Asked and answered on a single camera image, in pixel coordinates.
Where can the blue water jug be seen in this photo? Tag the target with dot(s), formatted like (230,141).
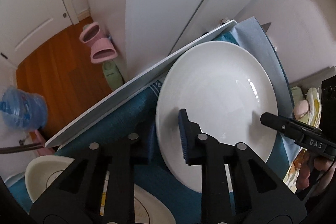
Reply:
(22,110)

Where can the blue table cloth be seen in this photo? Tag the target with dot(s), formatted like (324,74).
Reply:
(121,152)

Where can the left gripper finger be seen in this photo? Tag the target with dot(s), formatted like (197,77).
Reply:
(193,147)

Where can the pink slippers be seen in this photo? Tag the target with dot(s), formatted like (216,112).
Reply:
(101,47)

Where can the green slipper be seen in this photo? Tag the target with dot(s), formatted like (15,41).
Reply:
(112,74)

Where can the white panelled door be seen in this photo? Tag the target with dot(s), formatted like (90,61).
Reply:
(34,3)

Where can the large plain white plate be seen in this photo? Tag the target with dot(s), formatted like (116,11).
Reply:
(225,90)

